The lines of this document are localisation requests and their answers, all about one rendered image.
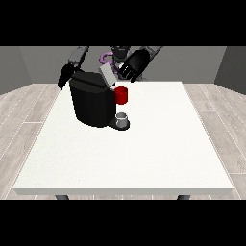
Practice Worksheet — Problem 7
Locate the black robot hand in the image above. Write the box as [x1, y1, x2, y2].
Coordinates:
[116, 49, 152, 84]
[57, 62, 78, 91]

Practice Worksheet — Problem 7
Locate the pale grey machine lid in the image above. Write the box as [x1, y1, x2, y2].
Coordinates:
[98, 62, 118, 88]

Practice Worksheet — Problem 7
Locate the red pod holder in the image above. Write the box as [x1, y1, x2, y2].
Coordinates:
[114, 86, 129, 106]

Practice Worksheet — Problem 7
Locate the black coffee machine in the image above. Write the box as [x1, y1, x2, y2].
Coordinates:
[68, 70, 131, 131]

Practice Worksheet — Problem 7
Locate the grey trunk with purple rings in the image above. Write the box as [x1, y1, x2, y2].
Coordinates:
[99, 46, 133, 70]

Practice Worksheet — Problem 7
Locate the small grey cup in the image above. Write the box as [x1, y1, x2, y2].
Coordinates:
[115, 111, 130, 128]

